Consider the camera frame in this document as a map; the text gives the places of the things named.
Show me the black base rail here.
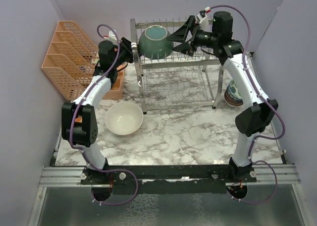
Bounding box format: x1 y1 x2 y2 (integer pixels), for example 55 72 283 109
80 165 257 195

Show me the large cream ceramic bowl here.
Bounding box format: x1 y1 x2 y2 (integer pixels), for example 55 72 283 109
105 101 144 136

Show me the large teal ceramic bowl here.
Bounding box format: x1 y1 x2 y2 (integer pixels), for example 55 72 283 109
138 25 174 59

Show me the orange plastic file organizer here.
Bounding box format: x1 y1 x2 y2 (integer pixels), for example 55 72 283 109
41 21 124 101

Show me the green patterned small bowl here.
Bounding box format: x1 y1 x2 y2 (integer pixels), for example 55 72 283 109
227 79 242 101

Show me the steel two-tier dish rack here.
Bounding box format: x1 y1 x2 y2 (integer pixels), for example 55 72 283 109
130 18 224 113

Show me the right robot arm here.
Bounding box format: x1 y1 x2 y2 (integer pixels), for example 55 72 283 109
167 11 278 182

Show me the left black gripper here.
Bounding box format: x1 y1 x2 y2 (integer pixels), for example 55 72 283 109
112 36 149 68

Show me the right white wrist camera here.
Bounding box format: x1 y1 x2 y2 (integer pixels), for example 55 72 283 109
197 6 211 30

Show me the green white box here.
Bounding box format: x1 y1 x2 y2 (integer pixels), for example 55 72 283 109
91 58 99 65

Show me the aluminium frame rail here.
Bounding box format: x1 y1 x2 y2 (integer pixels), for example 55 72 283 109
39 167 84 187

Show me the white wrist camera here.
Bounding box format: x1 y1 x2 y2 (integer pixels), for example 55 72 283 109
105 30 117 43
197 6 211 30

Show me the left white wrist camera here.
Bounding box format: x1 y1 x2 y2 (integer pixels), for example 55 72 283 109
105 30 117 43

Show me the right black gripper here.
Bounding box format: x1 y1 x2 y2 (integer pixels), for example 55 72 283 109
165 19 215 58

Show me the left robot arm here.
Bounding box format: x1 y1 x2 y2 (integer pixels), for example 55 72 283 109
61 38 133 184

